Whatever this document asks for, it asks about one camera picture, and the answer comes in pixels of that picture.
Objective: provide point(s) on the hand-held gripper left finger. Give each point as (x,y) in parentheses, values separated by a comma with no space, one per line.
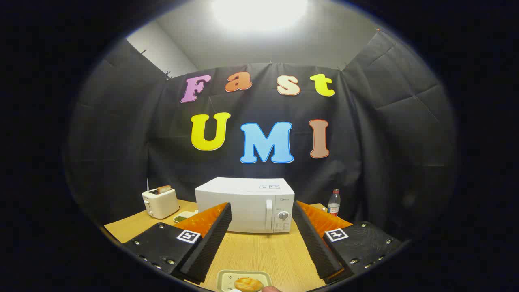
(211,239)

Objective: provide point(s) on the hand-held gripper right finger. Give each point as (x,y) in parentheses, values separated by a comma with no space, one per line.
(314,243)

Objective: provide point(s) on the white microwave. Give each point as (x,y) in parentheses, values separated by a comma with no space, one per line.
(243,202)

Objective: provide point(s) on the round golden bread bun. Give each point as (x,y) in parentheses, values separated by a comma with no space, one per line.
(248,284)

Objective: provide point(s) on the white divided dish of beans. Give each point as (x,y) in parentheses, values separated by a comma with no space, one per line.
(181,218)

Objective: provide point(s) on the clear bottle with red label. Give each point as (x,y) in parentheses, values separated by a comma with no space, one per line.
(333,205)

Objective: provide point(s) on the cream square printed plate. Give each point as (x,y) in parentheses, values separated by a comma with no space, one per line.
(226,280)

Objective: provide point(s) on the cream white toaster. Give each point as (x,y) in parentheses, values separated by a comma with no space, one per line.
(160,205)

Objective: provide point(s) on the toast slice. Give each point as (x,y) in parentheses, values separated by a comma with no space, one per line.
(164,189)

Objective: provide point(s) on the black backdrop cloth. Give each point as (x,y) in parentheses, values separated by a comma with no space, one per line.
(121,142)

